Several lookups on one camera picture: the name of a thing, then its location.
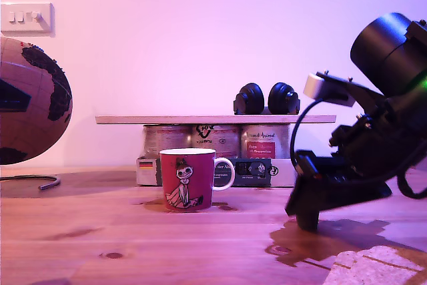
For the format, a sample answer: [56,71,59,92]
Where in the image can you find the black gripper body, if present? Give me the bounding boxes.
[294,113,418,183]

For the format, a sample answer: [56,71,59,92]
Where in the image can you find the wooden shelf board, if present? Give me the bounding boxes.
[95,115,337,125]

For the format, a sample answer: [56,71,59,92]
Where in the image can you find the cardboard tray with flag print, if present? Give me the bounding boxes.
[135,156,296,188]

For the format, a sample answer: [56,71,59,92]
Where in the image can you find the tin can with script lettering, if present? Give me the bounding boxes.
[240,123,290,160]

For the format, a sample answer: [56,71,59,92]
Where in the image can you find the cork mat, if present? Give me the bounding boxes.
[322,245,427,285]

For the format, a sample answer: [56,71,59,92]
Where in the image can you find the tin can with black logo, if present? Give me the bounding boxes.
[191,124,242,159]

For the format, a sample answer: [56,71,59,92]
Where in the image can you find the black headphones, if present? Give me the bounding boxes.
[233,81,302,116]

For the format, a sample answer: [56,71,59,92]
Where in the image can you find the red mug with cartoon figure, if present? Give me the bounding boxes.
[159,148,236,214]

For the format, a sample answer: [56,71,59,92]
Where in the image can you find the tin can with red label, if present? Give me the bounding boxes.
[142,124,193,160]

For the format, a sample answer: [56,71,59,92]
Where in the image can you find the cork globe on metal stand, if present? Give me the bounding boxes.
[0,37,73,192]

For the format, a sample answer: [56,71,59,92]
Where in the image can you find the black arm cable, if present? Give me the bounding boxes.
[396,161,427,200]

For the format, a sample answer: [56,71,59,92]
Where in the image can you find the black camera cable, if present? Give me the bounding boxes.
[288,97,323,179]

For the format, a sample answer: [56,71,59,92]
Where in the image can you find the white camera box on bracket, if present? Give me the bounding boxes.
[303,70,384,109]

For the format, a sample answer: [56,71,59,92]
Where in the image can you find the white light switch panel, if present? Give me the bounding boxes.
[0,2,55,37]

